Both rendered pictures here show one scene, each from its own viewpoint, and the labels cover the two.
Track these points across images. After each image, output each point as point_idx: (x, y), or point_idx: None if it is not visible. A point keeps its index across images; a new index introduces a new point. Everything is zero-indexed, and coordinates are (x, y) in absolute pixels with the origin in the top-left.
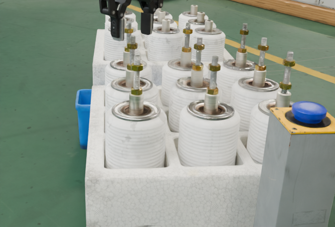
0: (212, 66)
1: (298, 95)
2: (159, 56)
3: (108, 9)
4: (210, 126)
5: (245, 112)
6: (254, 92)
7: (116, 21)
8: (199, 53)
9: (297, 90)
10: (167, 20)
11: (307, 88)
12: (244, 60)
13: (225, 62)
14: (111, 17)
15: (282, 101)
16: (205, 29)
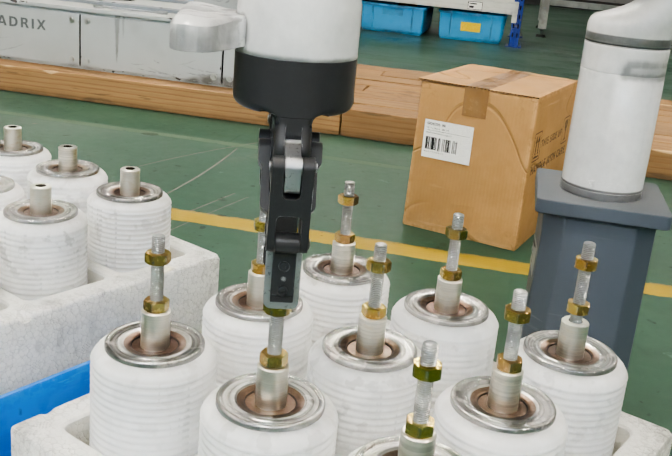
0: (524, 314)
1: (241, 278)
2: (49, 281)
3: (302, 238)
4: (553, 444)
5: (456, 375)
6: (472, 330)
7: (295, 261)
8: (382, 279)
9: (227, 266)
10: (48, 187)
11: (238, 257)
12: (353, 259)
13: (313, 272)
14: (281, 254)
15: (582, 339)
16: (126, 190)
